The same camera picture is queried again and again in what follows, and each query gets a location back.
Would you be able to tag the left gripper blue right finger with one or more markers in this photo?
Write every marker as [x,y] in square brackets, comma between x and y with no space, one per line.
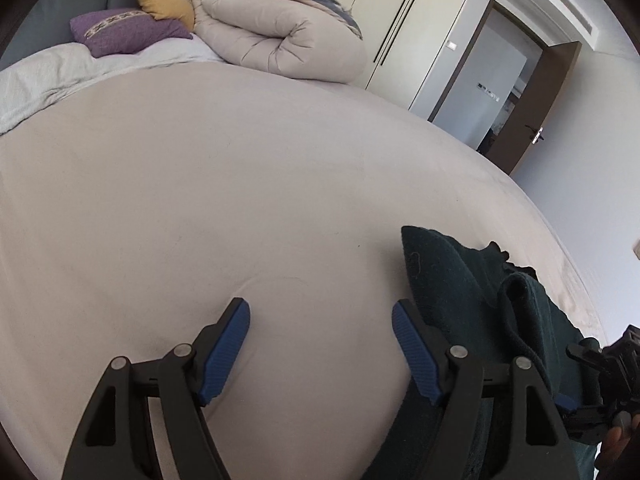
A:
[531,430]

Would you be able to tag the dark green knit sweater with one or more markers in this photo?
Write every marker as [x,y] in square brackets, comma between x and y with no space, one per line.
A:
[498,311]

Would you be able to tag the brown bedroom door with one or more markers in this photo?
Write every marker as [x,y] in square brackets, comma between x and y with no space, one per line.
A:
[525,124]

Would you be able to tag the person's right hand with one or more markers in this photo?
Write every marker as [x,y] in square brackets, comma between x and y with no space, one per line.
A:
[614,444]

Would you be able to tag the white bed sheet mattress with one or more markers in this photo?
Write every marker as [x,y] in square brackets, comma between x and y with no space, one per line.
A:
[141,193]

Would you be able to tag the purple patterned pillow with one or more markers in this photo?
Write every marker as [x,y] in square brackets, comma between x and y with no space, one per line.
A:
[123,31]

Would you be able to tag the rolled beige duvet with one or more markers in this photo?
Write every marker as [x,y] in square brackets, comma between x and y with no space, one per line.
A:
[298,39]

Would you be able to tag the lower wall socket plate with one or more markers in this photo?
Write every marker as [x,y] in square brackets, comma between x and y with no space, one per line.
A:
[636,249]

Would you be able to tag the cream wardrobe with black handles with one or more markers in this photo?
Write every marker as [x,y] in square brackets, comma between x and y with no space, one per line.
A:
[403,38]

